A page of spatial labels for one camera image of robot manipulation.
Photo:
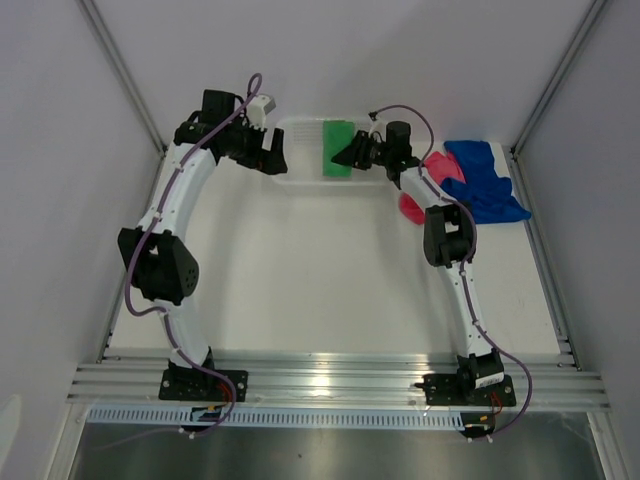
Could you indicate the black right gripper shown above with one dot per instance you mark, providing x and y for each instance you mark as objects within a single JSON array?
[{"x": 353, "y": 154}]

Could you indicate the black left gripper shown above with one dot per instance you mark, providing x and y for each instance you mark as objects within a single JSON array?
[{"x": 271, "y": 162}]

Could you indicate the green microfiber towel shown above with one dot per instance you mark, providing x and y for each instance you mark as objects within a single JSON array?
[{"x": 337, "y": 135}]

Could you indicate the pink microfiber towel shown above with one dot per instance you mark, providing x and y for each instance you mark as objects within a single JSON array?
[{"x": 440, "y": 167}]

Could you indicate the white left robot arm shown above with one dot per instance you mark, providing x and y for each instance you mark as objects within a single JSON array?
[{"x": 159, "y": 265}]

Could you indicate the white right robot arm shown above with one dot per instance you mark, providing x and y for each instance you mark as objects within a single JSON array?
[{"x": 449, "y": 236}]

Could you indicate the white plastic basket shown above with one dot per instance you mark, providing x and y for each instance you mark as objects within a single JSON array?
[{"x": 303, "y": 151}]

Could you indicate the blue microfiber towel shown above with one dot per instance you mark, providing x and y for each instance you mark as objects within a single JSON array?
[{"x": 490, "y": 196}]

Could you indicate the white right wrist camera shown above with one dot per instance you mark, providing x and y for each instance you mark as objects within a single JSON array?
[{"x": 377, "y": 129}]

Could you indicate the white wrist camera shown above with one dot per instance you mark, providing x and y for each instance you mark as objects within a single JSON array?
[
  {"x": 258, "y": 109},
  {"x": 377, "y": 129}
]

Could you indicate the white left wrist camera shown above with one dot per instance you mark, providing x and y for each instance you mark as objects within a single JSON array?
[{"x": 258, "y": 109}]

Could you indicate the aluminium frame post right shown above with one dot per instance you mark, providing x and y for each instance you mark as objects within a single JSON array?
[{"x": 578, "y": 41}]

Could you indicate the aluminium frame post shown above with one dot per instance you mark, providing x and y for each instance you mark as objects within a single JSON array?
[
  {"x": 578, "y": 41},
  {"x": 107, "y": 44}
]

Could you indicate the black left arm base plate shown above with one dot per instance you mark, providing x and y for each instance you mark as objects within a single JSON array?
[{"x": 191, "y": 385}]

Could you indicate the aluminium frame post left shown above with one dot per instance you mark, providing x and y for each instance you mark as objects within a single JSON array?
[{"x": 107, "y": 44}]

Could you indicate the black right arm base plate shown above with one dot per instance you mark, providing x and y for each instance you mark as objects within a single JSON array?
[{"x": 478, "y": 381}]

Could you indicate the aluminium front rail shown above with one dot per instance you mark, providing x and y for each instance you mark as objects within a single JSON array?
[{"x": 335, "y": 381}]

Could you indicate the white slotted cable duct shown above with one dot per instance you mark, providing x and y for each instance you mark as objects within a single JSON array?
[{"x": 242, "y": 416}]

